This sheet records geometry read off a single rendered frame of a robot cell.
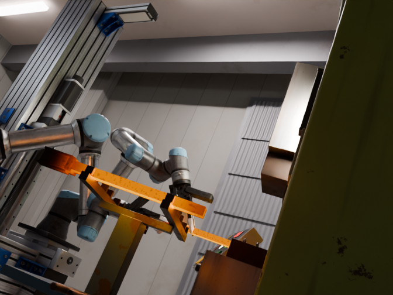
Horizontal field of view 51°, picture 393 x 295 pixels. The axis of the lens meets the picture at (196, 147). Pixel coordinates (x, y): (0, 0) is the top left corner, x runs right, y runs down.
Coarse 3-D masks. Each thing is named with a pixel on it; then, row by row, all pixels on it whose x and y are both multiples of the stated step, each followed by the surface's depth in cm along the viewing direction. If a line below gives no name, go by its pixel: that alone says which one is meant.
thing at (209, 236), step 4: (164, 216) 159; (196, 228) 154; (188, 232) 156; (192, 232) 154; (196, 232) 153; (200, 232) 153; (204, 232) 153; (208, 232) 153; (200, 236) 154; (204, 236) 152; (208, 236) 152; (212, 236) 152; (216, 236) 152; (208, 240) 154; (212, 240) 151; (216, 240) 151; (220, 240) 151; (224, 240) 150; (228, 240) 150; (220, 244) 152; (224, 244) 150; (228, 244) 150
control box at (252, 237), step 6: (252, 228) 195; (234, 234) 217; (240, 234) 201; (246, 234) 193; (252, 234) 194; (258, 234) 195; (240, 240) 192; (246, 240) 193; (252, 240) 193; (258, 240) 194; (216, 246) 220; (222, 246) 204; (222, 252) 189
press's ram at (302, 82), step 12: (300, 72) 165; (312, 72) 164; (300, 84) 162; (312, 84) 161; (288, 96) 161; (300, 96) 160; (288, 108) 158; (300, 108) 157; (288, 120) 156; (300, 120) 155; (276, 132) 154; (288, 132) 154; (276, 144) 152; (288, 144) 151; (288, 156) 154
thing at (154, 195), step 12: (48, 156) 103; (60, 156) 103; (72, 156) 101; (60, 168) 101; (72, 168) 100; (84, 168) 100; (96, 180) 101; (108, 180) 98; (120, 180) 98; (132, 192) 98; (144, 192) 96; (156, 192) 96; (180, 204) 94; (192, 204) 94
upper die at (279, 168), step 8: (272, 160) 155; (280, 160) 154; (288, 160) 154; (264, 168) 154; (272, 168) 154; (280, 168) 153; (288, 168) 153; (264, 176) 155; (272, 176) 152; (280, 176) 152; (264, 184) 162; (272, 184) 159; (280, 184) 156; (264, 192) 169; (272, 192) 166; (280, 192) 163
